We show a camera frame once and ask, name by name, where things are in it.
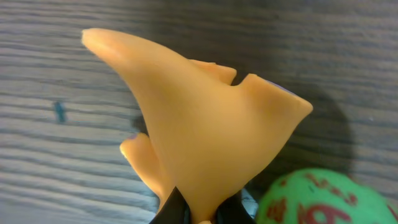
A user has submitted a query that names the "green number ball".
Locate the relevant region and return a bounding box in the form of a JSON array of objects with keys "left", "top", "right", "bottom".
[{"left": 256, "top": 169, "right": 397, "bottom": 224}]

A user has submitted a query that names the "orange rubber dinosaur toy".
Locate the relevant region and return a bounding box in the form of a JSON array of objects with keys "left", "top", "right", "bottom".
[{"left": 81, "top": 29, "right": 313, "bottom": 223}]

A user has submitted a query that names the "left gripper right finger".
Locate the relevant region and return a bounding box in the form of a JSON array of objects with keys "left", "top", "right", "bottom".
[{"left": 216, "top": 189, "right": 257, "bottom": 224}]

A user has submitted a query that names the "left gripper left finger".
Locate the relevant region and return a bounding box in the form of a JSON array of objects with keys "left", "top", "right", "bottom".
[{"left": 149, "top": 187, "right": 190, "bottom": 224}]

